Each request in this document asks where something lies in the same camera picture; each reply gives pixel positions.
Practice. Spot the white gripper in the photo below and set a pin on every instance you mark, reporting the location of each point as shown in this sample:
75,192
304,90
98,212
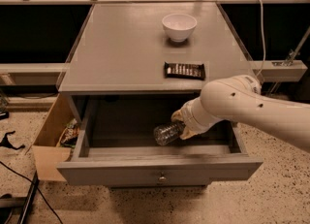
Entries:
188,116

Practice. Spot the clear plastic water bottle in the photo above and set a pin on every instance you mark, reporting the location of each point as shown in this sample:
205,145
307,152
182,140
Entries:
169,132

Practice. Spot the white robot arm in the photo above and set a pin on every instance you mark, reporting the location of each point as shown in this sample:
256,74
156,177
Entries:
239,99

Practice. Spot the round metal drawer knob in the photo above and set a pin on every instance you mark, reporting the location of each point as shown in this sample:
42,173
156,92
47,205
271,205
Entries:
162,178

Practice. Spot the open grey top drawer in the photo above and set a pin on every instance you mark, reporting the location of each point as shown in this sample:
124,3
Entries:
116,147

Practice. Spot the dark chocolate bar wrapper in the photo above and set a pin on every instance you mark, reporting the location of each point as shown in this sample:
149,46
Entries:
184,71

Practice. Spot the grey wooden nightstand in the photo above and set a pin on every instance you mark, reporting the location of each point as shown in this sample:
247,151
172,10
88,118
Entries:
123,50

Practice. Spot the white ceramic bowl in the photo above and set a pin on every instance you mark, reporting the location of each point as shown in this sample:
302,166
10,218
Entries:
179,27

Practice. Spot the colourful snack bag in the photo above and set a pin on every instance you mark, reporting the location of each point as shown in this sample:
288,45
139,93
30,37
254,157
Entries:
69,136

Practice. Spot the brown cardboard box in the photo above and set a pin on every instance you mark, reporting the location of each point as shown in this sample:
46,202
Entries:
47,153

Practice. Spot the black clip on floor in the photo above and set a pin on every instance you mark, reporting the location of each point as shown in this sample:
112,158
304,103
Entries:
6,143

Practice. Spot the black metal floor stand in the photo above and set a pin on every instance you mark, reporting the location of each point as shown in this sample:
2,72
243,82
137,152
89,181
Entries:
8,204

